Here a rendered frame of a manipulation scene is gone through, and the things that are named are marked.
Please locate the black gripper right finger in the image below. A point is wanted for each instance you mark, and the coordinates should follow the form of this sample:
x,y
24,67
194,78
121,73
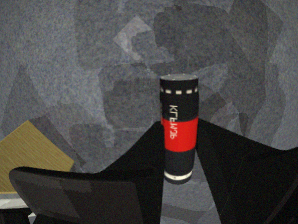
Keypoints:
x,y
250,181

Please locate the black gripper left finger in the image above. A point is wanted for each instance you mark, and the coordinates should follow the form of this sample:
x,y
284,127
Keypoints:
x,y
129,191

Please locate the black and red cylindrical battery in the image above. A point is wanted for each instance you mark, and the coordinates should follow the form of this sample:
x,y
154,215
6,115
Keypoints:
x,y
179,117

